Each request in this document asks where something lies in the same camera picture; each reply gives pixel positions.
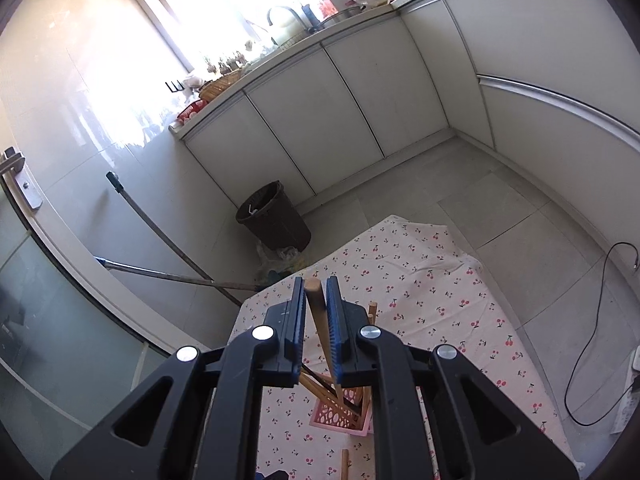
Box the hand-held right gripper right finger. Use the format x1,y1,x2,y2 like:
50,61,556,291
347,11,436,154
326,275,586,480

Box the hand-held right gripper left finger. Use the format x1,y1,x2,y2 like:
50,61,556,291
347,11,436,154
50,276,307,480

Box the dark chopstick with gold band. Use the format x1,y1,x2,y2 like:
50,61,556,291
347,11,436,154
301,366,351,406

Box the pink plastic utensil basket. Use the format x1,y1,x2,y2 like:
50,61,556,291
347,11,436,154
309,385,373,437

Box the crumpled plastic bags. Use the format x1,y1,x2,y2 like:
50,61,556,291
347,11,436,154
257,245,311,286

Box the cherry print tablecloth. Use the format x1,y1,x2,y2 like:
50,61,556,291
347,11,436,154
231,215,576,480

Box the brown trash bin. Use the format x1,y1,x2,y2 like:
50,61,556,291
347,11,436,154
236,181,312,252

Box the metal pole with blue end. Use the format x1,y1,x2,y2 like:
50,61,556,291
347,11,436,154
92,256,271,291

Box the white kitchen cabinets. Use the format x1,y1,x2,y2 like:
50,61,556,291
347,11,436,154
170,0,640,241

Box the red plastic basket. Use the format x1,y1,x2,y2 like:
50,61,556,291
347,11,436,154
177,100,208,123

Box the frosted glass door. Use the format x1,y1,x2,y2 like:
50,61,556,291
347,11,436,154
0,195,166,461

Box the wicker basket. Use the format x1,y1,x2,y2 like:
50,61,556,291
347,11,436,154
199,69,243,102

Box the white power strip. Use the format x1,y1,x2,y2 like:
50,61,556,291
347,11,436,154
612,350,640,431

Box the white kitchen countertop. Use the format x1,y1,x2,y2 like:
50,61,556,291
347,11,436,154
169,0,591,141

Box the kitchen window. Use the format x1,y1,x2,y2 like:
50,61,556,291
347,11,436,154
135,0,331,73

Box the metal mop handle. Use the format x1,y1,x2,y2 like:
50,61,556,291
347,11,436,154
106,171,243,306

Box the black cable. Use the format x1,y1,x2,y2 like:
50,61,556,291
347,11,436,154
565,242,640,426

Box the metal door handle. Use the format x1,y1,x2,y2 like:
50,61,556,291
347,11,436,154
0,146,43,209

